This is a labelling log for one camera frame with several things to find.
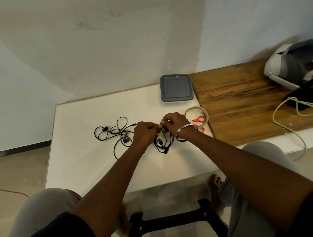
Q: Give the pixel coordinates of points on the person's right fingers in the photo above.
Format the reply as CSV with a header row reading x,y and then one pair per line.
x,y
165,124

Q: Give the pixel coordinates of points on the person's foot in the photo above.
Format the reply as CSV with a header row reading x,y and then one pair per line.
x,y
216,193
123,222

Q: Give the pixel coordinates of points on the silver bangle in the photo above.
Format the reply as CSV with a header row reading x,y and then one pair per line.
x,y
182,128

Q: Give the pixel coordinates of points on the person's left foot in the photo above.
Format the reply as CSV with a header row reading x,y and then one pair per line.
x,y
123,222

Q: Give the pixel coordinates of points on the black flat device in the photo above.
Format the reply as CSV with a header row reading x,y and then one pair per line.
x,y
302,95

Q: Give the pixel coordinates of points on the beige tape roll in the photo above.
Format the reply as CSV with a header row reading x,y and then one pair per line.
x,y
206,113

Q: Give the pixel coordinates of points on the person's left forearm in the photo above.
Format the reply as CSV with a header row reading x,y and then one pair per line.
x,y
115,185

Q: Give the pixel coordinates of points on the person's left fingers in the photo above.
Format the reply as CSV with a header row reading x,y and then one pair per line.
x,y
155,127

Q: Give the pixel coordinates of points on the person's dark shirt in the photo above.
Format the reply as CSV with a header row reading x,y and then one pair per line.
x,y
66,227

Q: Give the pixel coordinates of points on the person's right hand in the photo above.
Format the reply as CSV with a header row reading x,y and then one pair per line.
x,y
177,122

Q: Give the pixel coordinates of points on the person's right forearm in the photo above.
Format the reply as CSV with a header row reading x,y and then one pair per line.
x,y
244,171

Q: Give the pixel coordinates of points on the black stool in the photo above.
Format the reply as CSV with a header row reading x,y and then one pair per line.
x,y
171,218

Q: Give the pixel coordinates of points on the person's right foot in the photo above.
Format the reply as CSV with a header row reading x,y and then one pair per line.
x,y
216,193

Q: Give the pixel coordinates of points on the person's leg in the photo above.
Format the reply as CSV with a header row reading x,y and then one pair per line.
x,y
41,212
244,219

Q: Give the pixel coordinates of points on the person's left leg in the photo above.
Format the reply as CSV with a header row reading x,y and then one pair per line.
x,y
41,212

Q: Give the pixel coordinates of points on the brown wooden board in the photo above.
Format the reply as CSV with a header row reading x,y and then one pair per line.
x,y
244,102

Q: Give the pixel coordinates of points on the person's left hand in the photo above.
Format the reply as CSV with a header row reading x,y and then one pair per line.
x,y
143,134

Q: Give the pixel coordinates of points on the white and grey headset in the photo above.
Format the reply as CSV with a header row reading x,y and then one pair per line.
x,y
288,63

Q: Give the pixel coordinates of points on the grey square container lid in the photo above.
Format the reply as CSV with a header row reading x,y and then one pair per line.
x,y
176,88

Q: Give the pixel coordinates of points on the person's right leg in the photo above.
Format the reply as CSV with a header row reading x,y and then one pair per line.
x,y
244,219

